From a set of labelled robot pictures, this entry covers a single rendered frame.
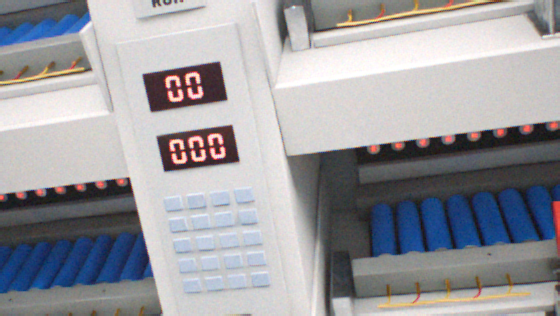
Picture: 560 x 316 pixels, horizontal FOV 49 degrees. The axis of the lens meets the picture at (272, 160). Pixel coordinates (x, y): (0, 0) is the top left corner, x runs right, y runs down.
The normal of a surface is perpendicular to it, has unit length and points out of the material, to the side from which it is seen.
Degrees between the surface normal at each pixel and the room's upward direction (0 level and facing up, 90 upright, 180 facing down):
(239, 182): 90
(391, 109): 106
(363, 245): 16
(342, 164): 90
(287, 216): 90
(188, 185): 90
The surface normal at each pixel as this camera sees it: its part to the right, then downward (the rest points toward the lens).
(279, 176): -0.14, 0.28
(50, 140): -0.10, 0.52
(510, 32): -0.21, -0.84
